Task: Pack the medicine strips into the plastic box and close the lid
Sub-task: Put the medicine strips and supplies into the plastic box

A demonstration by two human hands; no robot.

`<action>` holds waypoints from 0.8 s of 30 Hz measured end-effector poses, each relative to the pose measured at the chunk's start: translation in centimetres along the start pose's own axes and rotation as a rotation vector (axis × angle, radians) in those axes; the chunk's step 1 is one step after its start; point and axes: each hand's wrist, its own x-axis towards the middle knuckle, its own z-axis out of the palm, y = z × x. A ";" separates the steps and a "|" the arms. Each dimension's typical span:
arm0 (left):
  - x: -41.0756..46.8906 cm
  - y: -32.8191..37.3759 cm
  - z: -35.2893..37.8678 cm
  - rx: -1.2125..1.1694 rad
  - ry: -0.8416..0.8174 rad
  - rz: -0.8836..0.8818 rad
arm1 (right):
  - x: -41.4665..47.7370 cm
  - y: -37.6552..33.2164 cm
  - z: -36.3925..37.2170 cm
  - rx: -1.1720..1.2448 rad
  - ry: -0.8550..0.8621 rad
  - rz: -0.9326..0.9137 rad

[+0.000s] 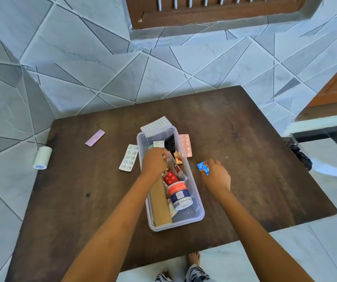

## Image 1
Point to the person's right hand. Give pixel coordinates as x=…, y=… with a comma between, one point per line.
x=218, y=180

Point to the person's left hand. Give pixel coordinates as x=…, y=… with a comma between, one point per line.
x=155, y=164

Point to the small white red-marked packet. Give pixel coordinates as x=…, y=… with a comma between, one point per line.
x=158, y=144

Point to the red blister pack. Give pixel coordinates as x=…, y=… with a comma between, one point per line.
x=171, y=177

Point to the blue blister pack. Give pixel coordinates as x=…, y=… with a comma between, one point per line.
x=201, y=166

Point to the gold foil wrapper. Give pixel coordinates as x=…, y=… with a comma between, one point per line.
x=177, y=159

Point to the black blister pack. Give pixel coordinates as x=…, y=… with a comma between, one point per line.
x=170, y=145

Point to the narrow silver blister pack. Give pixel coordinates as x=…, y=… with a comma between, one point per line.
x=128, y=157

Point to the pink blister pack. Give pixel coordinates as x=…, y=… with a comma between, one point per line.
x=186, y=145

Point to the white many-pill blister pack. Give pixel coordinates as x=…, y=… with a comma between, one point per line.
x=156, y=126

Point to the white jar red blue label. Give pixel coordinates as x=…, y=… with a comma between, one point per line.
x=180, y=196

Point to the clear plastic storage box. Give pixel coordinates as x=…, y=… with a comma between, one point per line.
x=195, y=214

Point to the tan bandage roll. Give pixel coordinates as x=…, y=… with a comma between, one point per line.
x=159, y=208

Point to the white red-printed paper sachet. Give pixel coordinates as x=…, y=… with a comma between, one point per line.
x=172, y=208

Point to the lilac strip sachet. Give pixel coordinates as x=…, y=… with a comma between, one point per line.
x=95, y=138

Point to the white tape roll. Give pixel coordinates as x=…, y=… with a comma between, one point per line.
x=42, y=157

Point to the person's left forearm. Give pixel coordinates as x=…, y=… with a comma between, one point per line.
x=112, y=232

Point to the person's right forearm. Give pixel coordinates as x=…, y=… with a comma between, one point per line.
x=259, y=240

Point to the person's right foot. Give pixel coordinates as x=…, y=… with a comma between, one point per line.
x=194, y=258

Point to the person's foot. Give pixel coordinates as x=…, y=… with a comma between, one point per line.
x=166, y=274
x=194, y=258

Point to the person's left foot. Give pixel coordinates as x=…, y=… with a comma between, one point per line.
x=166, y=274

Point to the dark brown wooden table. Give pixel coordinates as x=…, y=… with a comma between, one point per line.
x=245, y=120

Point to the black trash bag bin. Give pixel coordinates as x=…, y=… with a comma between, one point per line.
x=302, y=157

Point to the black white patterned trousers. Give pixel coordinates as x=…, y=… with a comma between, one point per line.
x=195, y=274

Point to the brown wooden louvred window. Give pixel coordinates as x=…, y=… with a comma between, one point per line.
x=215, y=19

